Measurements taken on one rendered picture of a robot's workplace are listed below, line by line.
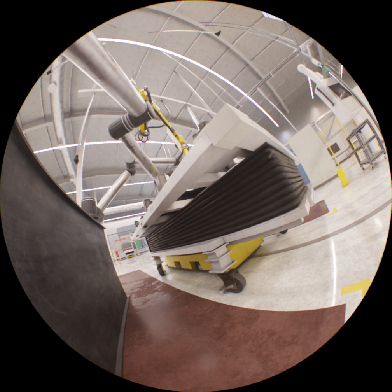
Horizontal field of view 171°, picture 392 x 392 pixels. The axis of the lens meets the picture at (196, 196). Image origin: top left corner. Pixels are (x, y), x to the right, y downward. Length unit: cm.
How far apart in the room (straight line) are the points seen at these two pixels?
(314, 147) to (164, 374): 561
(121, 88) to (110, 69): 14
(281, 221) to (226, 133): 47
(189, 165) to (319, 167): 498
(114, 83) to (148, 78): 955
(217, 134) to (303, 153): 497
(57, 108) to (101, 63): 806
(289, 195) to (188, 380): 87
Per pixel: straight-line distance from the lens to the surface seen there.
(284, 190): 65
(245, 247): 148
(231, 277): 90
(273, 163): 67
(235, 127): 42
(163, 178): 99
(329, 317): 64
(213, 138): 45
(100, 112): 1143
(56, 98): 842
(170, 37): 991
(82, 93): 306
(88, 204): 166
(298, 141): 541
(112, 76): 71
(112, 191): 194
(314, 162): 527
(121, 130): 105
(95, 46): 65
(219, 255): 87
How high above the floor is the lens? 52
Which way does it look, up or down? 14 degrees up
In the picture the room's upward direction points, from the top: 22 degrees counter-clockwise
